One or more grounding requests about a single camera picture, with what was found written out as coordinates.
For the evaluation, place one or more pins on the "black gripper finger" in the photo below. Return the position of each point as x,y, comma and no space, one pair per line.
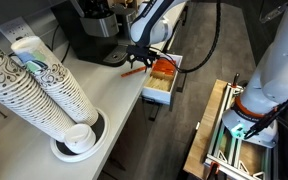
148,65
131,62

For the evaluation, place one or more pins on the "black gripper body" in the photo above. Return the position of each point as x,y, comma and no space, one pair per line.
142,54

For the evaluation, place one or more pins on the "orange chopstick packet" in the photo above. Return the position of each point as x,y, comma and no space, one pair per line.
133,71

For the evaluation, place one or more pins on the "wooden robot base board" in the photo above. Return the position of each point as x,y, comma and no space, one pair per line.
194,164

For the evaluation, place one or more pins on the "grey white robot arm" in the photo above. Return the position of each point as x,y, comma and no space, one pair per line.
252,117

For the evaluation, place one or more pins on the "white open drawer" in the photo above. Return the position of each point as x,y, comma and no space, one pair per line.
163,97

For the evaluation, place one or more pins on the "orange chopstick packets pile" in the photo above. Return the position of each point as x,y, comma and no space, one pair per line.
163,69

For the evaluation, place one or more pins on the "white chopstick packets pile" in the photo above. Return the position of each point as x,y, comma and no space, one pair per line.
160,84

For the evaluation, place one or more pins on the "silver metal canister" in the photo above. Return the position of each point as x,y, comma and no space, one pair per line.
125,17

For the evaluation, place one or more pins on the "black coffee machine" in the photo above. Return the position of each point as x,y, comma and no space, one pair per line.
91,27

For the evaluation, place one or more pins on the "white plastic cup lid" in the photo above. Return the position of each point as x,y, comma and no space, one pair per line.
79,138

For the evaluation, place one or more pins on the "right stack of paper cups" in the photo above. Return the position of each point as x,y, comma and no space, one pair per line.
55,79

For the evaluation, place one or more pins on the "stack of paper cups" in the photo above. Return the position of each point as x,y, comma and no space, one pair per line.
55,79
22,94

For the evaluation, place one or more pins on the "left stack of paper cups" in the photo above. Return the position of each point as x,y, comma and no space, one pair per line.
22,94

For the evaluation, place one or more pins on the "black drawer handle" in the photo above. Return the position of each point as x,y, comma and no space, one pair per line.
181,82

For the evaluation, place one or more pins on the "aluminium frame rails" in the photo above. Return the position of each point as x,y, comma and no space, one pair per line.
238,159

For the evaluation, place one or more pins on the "white wall power outlet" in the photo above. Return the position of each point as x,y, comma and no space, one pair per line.
15,29

